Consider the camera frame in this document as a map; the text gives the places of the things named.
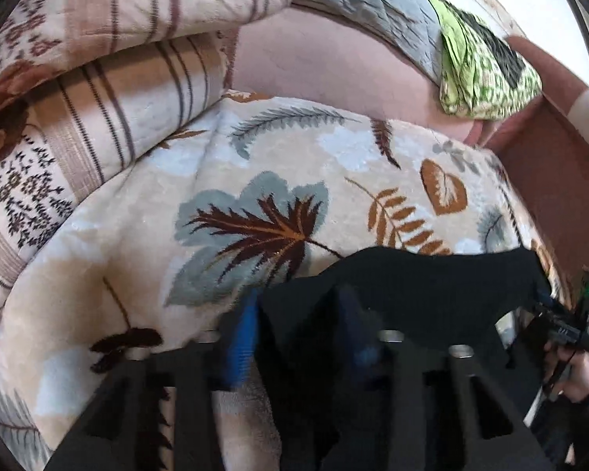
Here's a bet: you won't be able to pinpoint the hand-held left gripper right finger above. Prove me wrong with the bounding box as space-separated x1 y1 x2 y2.
335 285 555 471

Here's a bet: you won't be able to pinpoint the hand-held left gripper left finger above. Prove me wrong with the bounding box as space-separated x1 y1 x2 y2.
44 288 262 471

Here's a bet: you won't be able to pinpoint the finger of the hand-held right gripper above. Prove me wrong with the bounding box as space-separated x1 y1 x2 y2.
532 292 573 327

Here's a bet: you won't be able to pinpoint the black pants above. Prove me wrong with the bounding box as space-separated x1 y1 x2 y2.
258 246 553 471

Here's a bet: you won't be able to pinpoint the person's right forearm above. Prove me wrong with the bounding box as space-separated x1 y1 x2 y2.
535 378 589 471

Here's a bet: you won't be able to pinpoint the person's right hand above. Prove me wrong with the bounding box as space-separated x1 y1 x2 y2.
541 342 589 404

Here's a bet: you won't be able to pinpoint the leaf printed beige blanket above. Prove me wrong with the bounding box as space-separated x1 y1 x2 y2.
0 91 573 471

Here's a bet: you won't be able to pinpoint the green printed quilt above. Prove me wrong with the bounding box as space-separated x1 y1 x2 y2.
415 0 543 121

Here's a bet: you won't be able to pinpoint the dark cloth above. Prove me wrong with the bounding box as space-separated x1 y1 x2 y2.
444 0 530 85

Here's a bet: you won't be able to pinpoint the striped floral pillow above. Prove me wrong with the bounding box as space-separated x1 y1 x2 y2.
0 0 296 126
0 34 232 317

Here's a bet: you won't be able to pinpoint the pink sofa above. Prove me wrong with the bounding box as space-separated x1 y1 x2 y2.
221 20 589 315

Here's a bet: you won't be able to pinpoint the grey quilted blanket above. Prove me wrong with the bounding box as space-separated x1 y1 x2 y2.
289 0 453 90

